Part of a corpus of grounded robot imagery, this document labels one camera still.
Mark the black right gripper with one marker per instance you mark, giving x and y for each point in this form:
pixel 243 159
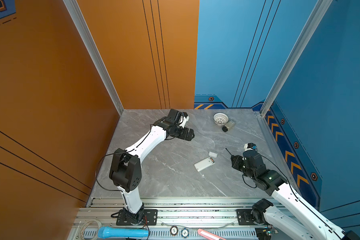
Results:
pixel 236 159

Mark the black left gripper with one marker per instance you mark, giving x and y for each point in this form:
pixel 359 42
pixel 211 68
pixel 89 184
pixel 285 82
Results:
pixel 189 136

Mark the white battery cover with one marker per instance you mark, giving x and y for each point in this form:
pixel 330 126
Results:
pixel 213 155

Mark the white air conditioner remote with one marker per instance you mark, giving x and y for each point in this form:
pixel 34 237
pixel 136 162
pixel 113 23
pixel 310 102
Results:
pixel 203 164

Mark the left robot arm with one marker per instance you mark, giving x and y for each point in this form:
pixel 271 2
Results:
pixel 126 168

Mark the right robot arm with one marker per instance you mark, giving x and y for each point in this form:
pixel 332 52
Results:
pixel 307 224

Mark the patterned white ceramic bowl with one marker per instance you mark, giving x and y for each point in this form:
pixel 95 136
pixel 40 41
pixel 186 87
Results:
pixel 220 119

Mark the glass jar with black lid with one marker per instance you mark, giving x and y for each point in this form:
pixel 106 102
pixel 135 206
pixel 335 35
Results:
pixel 229 126

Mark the small green circuit board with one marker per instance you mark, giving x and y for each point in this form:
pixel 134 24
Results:
pixel 266 234

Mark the clear tape roll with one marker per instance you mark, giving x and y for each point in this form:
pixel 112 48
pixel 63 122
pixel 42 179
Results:
pixel 89 230

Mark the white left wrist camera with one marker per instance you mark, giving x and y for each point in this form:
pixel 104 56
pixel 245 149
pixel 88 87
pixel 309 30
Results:
pixel 183 120

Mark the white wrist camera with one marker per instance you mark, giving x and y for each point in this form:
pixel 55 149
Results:
pixel 250 147
pixel 183 120

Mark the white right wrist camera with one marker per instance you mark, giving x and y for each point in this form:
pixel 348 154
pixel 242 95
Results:
pixel 250 147

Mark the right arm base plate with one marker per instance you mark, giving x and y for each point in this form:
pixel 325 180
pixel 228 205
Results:
pixel 245 218

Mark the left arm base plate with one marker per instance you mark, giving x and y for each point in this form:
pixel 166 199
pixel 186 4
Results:
pixel 142 217

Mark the blue plastic handle tool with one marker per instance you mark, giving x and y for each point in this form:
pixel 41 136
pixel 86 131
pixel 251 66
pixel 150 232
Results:
pixel 109 232

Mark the aluminium corner post left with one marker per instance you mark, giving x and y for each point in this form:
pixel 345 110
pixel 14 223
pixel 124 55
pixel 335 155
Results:
pixel 89 42

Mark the aluminium corner post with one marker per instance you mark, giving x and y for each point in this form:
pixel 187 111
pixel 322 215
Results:
pixel 306 34
pixel 89 42

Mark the aluminium corner post right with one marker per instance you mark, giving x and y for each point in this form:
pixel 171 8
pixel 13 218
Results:
pixel 306 34

